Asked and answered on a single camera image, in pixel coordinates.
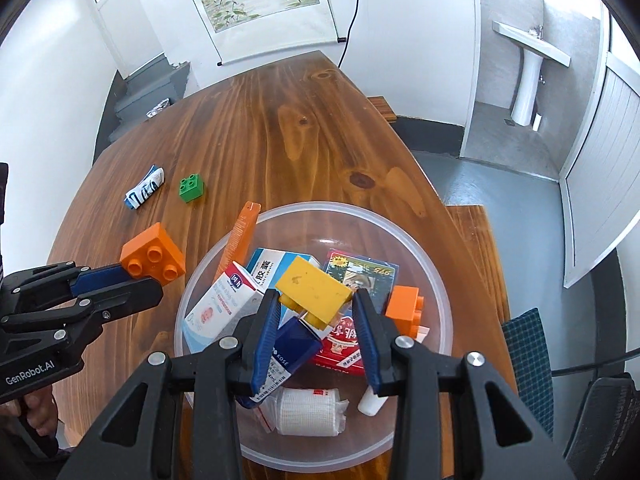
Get blue and white medicine box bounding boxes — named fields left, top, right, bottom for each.
left=245, top=247, right=321, bottom=296

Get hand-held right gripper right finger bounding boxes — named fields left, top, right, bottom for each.
left=351, top=289, right=576, bottom=480

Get dark blue small box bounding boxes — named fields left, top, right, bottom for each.
left=237, top=317, right=325, bottom=408

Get white ointment tube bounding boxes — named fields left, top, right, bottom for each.
left=357, top=324, right=432, bottom=417

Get blue plaid cushion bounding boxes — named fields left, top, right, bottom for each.
left=501, top=307, right=555, bottom=441

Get large orange toy block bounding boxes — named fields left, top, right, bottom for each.
left=120, top=222, right=186, bottom=286

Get small orange toy block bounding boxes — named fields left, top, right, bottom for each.
left=385, top=285, right=426, bottom=338

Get blue and white sachet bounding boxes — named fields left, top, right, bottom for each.
left=123, top=163, right=166, bottom=209

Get green toy block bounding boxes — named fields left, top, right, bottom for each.
left=179, top=173, right=206, bottom=204

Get person's left hand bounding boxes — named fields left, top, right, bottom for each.
left=22, top=389, right=59, bottom=437

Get pink and white box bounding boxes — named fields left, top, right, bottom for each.
left=182, top=260, right=266, bottom=353

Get yellow toy block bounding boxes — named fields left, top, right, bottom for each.
left=275, top=255, right=353, bottom=333

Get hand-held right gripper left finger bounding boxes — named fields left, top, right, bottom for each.
left=57, top=289, right=282, bottom=480

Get orange comb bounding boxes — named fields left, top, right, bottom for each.
left=215, top=201, right=262, bottom=281

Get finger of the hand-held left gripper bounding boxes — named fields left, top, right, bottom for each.
left=10, top=277, right=164, bottom=347
left=10, top=261, right=134, bottom=307

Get white bandage roll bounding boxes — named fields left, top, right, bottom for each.
left=260, top=385, right=351, bottom=437

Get black power cable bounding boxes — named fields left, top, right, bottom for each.
left=337, top=0, right=365, bottom=67

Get grey stairs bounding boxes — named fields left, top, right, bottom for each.
left=107, top=52, right=191, bottom=146

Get black office chair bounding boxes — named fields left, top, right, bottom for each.
left=562, top=372, right=640, bottom=480

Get red playing card box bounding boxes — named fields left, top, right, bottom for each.
left=312, top=249, right=401, bottom=378

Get wooden bench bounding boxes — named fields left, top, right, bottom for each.
left=366, top=96, right=398, bottom=123

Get white pedestal sink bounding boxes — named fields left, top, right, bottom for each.
left=492, top=20, right=572, bottom=127

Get clear plastic bowl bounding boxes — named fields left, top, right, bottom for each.
left=174, top=201, right=454, bottom=472

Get white panelled door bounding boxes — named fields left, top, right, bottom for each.
left=560, top=57, right=640, bottom=288

